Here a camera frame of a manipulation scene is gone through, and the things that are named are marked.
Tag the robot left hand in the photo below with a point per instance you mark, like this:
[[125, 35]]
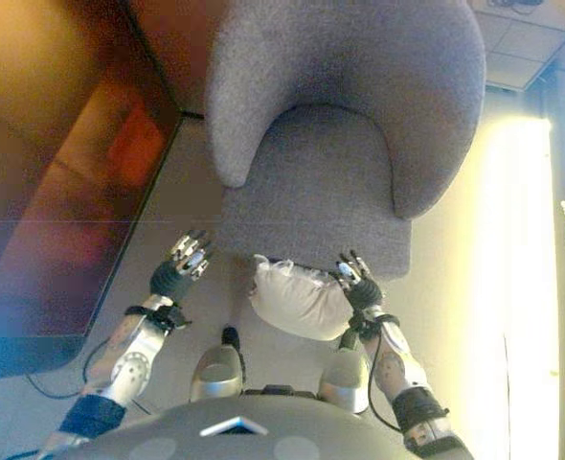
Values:
[[170, 282]]

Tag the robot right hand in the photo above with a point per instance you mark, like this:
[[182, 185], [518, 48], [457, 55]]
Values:
[[366, 292]]

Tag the white fringed cushion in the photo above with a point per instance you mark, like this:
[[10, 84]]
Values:
[[297, 306]]

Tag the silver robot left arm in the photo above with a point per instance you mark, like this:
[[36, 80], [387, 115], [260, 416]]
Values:
[[134, 359]]

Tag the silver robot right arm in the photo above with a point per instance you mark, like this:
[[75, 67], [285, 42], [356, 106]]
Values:
[[397, 364]]

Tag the silver robot right leg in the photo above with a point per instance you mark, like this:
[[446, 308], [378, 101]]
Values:
[[345, 383]]

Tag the silver robot leg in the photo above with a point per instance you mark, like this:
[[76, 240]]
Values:
[[345, 383], [215, 378]]

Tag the silver robot left leg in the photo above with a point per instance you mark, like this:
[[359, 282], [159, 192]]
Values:
[[215, 378]]

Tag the grey fabric armchair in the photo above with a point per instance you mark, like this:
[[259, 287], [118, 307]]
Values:
[[321, 158]]

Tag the grey robot torso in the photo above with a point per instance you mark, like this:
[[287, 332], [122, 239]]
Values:
[[191, 431]]

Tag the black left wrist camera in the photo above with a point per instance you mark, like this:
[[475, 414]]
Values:
[[174, 318]]

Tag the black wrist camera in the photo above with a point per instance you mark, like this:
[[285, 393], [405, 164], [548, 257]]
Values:
[[354, 328], [174, 318]]

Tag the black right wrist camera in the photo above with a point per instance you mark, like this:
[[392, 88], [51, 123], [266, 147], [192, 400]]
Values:
[[354, 328]]

